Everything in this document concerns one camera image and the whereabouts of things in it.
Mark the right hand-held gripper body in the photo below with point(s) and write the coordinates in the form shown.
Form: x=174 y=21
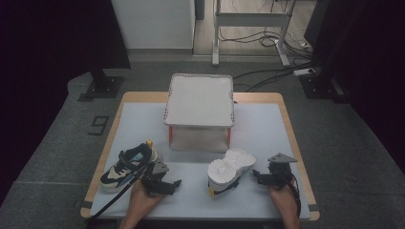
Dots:
x=280 y=173

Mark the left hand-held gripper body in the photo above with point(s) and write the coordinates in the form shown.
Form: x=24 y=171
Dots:
x=153 y=183

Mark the navy beige sneaker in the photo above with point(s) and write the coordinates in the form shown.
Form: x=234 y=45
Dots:
x=127 y=167

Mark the white sneaker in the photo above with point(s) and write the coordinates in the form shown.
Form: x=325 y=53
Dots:
x=227 y=168

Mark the white shoe rack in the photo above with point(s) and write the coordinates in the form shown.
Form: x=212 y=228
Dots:
x=200 y=101

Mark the person's left hand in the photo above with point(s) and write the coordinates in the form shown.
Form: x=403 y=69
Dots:
x=140 y=202

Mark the person's right hand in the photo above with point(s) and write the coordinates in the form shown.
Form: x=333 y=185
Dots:
x=286 y=202

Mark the white table mat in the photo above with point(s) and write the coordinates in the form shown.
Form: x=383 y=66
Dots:
x=264 y=133

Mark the grey tape piece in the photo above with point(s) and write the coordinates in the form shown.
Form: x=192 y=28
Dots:
x=313 y=207
x=86 y=204

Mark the black stand base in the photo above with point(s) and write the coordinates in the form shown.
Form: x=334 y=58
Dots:
x=106 y=87
x=318 y=87

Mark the white power strip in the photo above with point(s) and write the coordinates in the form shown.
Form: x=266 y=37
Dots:
x=304 y=72

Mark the white plug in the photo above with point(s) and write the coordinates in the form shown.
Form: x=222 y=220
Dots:
x=304 y=45

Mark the black curtain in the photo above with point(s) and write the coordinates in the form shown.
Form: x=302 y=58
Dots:
x=366 y=47
x=47 y=38

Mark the white cabinet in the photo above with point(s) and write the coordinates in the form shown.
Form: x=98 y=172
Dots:
x=154 y=24

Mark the grey metal stand frame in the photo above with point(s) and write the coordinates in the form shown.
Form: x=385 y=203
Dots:
x=251 y=19

